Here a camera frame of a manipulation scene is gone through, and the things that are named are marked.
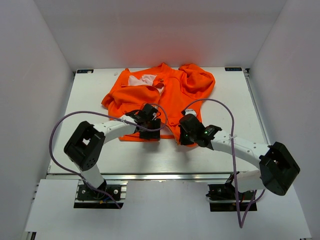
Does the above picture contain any right blue table label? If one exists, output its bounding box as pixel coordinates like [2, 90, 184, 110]
[224, 67, 243, 72]

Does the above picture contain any aluminium table front rail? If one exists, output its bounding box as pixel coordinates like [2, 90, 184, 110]
[46, 172, 265, 182]

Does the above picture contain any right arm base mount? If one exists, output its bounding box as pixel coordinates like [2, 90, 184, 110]
[205, 173, 254, 212]

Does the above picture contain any left blue table label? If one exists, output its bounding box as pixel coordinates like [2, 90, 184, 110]
[76, 69, 94, 74]

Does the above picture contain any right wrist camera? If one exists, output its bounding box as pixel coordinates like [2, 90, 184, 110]
[182, 108, 197, 117]

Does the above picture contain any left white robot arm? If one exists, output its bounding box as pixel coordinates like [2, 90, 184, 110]
[63, 103, 161, 200]

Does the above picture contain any blue table label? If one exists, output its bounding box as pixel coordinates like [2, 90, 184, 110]
[224, 67, 243, 72]
[76, 69, 94, 74]

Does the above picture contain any orange jacket pink lining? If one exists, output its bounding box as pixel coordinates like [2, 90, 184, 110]
[101, 63, 216, 144]

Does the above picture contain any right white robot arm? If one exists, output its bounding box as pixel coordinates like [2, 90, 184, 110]
[179, 113, 301, 200]

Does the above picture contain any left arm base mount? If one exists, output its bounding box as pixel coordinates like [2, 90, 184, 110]
[73, 180, 127, 210]

